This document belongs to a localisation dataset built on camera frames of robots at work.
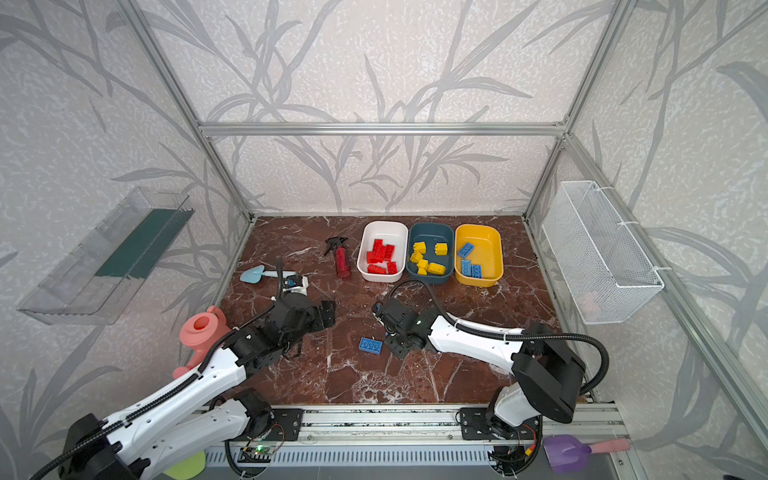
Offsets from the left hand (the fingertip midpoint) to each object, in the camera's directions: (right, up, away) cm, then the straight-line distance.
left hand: (329, 298), depth 81 cm
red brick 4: (+16, +6, +21) cm, 28 cm away
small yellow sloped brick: (+26, +5, +20) cm, 34 cm away
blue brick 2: (+43, +6, +24) cm, 49 cm away
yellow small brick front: (+24, +10, +24) cm, 36 cm away
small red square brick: (+10, +10, +23) cm, 27 cm away
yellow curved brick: (+32, +6, +21) cm, 39 cm away
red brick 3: (+9, +6, +22) cm, 25 cm away
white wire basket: (+63, +9, -19) cm, 66 cm away
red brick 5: (+13, +11, +24) cm, 29 cm away
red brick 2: (+15, +10, +24) cm, 30 cm away
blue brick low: (+12, -15, +5) cm, 20 cm away
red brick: (+10, +15, +30) cm, 35 cm away
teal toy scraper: (-31, +4, +20) cm, 37 cm away
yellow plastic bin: (+51, +15, +28) cm, 61 cm away
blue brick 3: (+45, +5, +21) cm, 50 cm away
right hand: (+19, -9, +4) cm, 21 cm away
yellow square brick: (+26, +13, +28) cm, 41 cm away
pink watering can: (-33, -8, -2) cm, 34 cm away
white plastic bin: (+16, +19, +34) cm, 42 cm away
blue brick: (+43, +12, +26) cm, 52 cm away
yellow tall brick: (+34, +13, +28) cm, 46 cm away
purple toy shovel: (+59, -35, -11) cm, 69 cm away
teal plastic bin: (+30, +12, +28) cm, 43 cm away
